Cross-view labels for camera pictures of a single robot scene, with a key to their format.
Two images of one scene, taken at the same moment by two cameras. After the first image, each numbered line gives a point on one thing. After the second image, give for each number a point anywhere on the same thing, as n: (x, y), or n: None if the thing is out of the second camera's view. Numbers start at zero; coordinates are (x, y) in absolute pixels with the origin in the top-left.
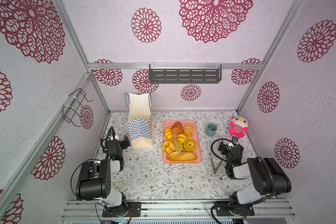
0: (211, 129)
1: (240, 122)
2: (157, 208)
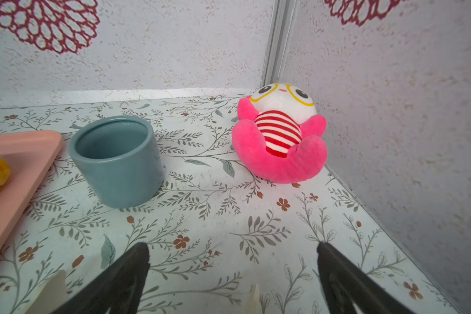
0: (118, 157)
1: (279, 135)
2: None
